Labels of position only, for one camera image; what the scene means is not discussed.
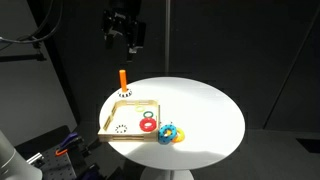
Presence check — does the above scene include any black white striped peg base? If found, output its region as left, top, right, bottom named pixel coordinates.
left=117, top=87, right=133, bottom=99

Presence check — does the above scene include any purple handled clamp orange tip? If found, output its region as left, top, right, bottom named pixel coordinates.
left=54, top=132, right=84, bottom=158

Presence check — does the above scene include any white table pedestal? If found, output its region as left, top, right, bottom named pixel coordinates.
left=139, top=166, right=195, bottom=180

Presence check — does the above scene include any light wooden tray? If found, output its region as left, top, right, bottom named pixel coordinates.
left=97, top=98, right=161, bottom=143

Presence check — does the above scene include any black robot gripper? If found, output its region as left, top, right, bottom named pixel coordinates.
left=101, top=7, right=147, bottom=63

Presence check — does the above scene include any blue yellow toy cluster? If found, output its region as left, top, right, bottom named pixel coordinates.
left=157, top=123, right=178, bottom=145

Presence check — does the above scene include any orange yellow ring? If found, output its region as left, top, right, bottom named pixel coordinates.
left=170, top=127, right=186, bottom=144

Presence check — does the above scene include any black white striped ring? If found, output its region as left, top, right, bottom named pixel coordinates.
left=114, top=123, right=129, bottom=134

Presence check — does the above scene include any red foam ring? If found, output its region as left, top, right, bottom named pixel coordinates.
left=139, top=117, right=158, bottom=133

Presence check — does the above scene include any orange cylindrical peg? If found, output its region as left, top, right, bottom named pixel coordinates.
left=119, top=69, right=128, bottom=93

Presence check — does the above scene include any grey perforated breadboard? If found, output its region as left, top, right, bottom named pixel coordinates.
left=36, top=146, right=86, bottom=180

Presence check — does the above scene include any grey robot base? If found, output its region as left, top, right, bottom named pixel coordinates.
left=0, top=129, right=43, bottom=180

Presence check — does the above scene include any black hanging cable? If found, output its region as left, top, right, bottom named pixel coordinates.
left=0, top=0, right=65, bottom=45

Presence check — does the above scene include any grey vertical pole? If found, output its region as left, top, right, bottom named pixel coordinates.
left=164, top=0, right=172, bottom=75

